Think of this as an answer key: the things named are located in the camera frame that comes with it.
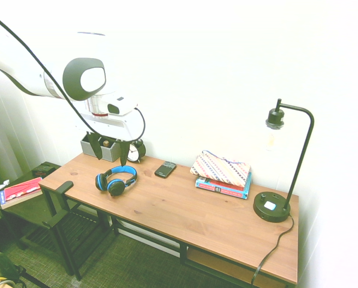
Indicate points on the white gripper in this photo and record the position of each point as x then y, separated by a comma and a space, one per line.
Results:
119, 126

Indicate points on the blue and black headphones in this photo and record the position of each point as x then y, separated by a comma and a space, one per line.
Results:
119, 170

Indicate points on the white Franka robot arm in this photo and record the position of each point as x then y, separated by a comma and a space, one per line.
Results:
74, 78

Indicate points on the black clamp headphone hanger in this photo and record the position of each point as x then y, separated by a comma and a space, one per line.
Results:
64, 186

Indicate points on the grey fabric desk organizer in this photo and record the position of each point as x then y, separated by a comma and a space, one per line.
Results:
107, 153

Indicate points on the small brown wooden cube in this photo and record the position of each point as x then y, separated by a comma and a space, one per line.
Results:
106, 143

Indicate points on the black alarm clock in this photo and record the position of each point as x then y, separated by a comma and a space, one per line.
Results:
134, 153

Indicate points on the black smartphone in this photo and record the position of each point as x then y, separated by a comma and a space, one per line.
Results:
165, 169

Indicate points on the small black box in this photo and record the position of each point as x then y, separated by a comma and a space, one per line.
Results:
43, 170

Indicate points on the dark slatted side table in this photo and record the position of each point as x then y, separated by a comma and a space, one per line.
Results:
32, 207

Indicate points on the red cover book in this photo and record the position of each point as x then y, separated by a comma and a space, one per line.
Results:
21, 192

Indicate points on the striped patterned fabric pouch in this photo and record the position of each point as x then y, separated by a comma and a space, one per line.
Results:
221, 169

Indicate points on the blue and red book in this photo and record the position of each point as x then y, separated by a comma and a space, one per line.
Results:
227, 189

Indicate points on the black desk lamp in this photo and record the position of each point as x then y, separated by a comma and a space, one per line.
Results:
270, 208

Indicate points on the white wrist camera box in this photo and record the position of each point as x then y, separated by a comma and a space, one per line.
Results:
120, 105

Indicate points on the wooden desk with black frame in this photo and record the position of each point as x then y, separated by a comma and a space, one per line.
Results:
173, 204

